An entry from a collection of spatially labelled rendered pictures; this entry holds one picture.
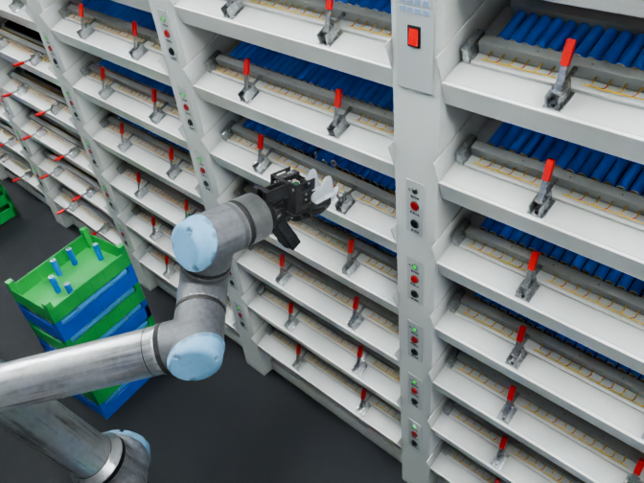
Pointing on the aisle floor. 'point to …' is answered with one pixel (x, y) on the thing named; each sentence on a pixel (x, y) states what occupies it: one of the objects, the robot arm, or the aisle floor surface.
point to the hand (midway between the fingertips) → (330, 191)
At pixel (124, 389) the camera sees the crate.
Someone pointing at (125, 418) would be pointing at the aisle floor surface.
